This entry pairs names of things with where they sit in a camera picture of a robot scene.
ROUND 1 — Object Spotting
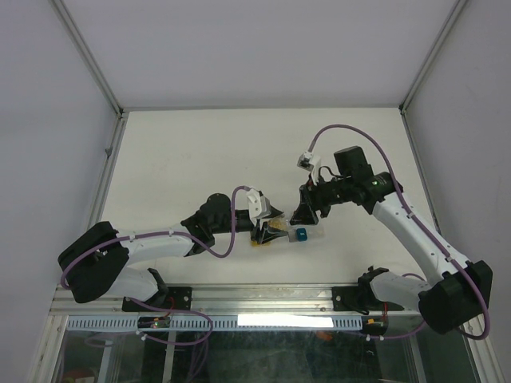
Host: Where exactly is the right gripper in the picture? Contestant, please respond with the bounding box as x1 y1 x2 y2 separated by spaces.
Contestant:
290 173 352 226

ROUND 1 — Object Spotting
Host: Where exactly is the clear bottle of yellow pills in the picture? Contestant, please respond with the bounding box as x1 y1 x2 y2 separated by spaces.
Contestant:
267 216 290 232

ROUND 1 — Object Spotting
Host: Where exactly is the weekly pill organizer strip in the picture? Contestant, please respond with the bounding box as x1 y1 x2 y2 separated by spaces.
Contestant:
251 226 326 247

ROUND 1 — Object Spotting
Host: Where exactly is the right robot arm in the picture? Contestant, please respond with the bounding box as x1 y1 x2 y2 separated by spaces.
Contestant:
290 146 493 334

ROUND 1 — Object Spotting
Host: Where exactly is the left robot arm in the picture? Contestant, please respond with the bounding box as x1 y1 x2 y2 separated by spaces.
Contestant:
57 187 287 310

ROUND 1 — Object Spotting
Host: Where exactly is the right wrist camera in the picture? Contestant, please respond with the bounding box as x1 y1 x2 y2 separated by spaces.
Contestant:
297 151 321 185

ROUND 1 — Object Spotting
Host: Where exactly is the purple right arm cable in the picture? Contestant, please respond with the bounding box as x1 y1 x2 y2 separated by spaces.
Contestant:
309 124 492 341

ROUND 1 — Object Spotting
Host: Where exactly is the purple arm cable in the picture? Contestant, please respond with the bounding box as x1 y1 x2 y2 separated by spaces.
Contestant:
59 185 256 290
309 124 492 341

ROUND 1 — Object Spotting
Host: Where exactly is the aluminium mounting rail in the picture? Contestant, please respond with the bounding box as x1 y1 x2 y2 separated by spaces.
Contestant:
50 283 404 318

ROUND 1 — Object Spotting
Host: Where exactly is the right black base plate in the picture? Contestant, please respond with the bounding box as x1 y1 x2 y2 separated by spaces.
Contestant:
331 285 404 315

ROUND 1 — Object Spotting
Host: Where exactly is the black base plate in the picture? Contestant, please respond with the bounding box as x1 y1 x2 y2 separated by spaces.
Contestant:
331 285 404 315
121 286 192 312

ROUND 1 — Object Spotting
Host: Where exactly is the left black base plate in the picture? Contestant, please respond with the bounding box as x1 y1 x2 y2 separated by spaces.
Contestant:
121 286 192 312

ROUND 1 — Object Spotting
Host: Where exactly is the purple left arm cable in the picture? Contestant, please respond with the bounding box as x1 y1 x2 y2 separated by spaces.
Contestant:
59 185 256 290

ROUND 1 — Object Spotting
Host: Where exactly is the slotted cable duct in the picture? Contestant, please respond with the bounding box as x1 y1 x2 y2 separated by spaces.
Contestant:
66 314 362 333

